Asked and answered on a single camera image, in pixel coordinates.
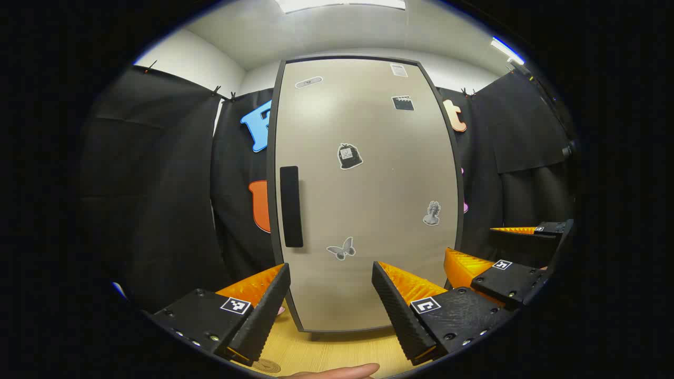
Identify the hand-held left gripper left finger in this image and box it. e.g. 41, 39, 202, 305
150, 263, 292, 366

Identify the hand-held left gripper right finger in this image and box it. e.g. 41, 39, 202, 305
372, 261, 517, 366

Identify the beige cabinet door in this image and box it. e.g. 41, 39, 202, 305
274, 57, 460, 332

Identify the dark grey cabinet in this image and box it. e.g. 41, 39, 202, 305
266, 54, 465, 341

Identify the black cabinet door handle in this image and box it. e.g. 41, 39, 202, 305
280, 166, 304, 248

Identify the black backdrop cloth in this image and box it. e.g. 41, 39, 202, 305
79, 63, 577, 316

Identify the ceiling light panel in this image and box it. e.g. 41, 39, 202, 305
491, 36, 527, 65
276, 0, 407, 14

